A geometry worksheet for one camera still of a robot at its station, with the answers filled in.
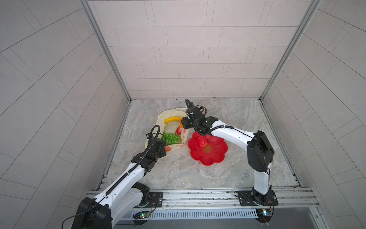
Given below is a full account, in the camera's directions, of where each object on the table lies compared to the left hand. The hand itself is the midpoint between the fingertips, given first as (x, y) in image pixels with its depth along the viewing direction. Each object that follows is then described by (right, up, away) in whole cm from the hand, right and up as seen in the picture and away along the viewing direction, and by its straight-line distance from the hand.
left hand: (164, 146), depth 86 cm
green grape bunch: (+4, +4, +3) cm, 6 cm away
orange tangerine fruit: (+11, +13, -7) cm, 19 cm away
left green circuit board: (-7, -26, -21) cm, 34 cm away
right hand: (+12, +15, +2) cm, 19 cm away
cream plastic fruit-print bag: (+2, +9, +12) cm, 15 cm away
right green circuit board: (+51, -29, -18) cm, 62 cm away
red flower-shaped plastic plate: (+30, -5, +2) cm, 31 cm away
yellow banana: (+3, +16, +13) cm, 21 cm away
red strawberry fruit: (+8, +8, +8) cm, 14 cm away
